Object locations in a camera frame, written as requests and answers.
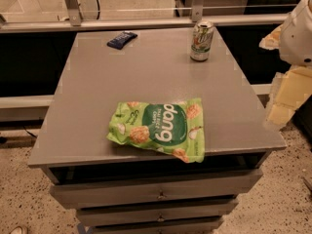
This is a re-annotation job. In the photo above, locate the black cable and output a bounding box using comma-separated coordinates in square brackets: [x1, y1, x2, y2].
[22, 125, 39, 138]

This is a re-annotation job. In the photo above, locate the top grey drawer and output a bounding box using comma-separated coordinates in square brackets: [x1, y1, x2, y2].
[51, 169, 262, 209]

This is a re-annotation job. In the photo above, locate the dark blue snack bar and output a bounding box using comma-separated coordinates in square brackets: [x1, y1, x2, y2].
[107, 31, 137, 50]

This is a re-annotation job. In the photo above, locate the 7up soda can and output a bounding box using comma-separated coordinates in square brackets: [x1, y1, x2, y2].
[190, 20, 214, 61]

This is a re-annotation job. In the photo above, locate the grey drawer cabinet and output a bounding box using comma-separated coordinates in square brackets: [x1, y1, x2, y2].
[28, 28, 285, 234]

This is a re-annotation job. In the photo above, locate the grey drawer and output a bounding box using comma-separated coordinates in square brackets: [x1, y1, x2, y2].
[51, 169, 262, 209]
[77, 199, 238, 226]
[93, 217, 223, 234]

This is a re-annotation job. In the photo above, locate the green rice chip bag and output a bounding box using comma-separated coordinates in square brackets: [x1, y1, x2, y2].
[107, 98, 205, 163]

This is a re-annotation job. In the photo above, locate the white shoe tip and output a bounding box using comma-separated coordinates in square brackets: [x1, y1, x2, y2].
[9, 226, 28, 234]

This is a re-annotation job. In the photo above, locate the bottom grey drawer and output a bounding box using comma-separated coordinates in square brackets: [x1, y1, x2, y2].
[93, 217, 223, 234]

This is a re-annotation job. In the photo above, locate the middle grey drawer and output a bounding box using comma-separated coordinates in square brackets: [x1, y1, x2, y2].
[77, 199, 238, 226]

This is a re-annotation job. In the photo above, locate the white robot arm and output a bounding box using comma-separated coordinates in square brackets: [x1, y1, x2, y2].
[259, 0, 312, 131]

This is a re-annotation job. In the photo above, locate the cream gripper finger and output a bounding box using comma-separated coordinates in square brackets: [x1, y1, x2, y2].
[263, 65, 312, 130]
[259, 25, 282, 50]

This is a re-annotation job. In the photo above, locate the metal railing frame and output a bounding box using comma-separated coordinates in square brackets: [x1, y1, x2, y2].
[0, 0, 300, 33]

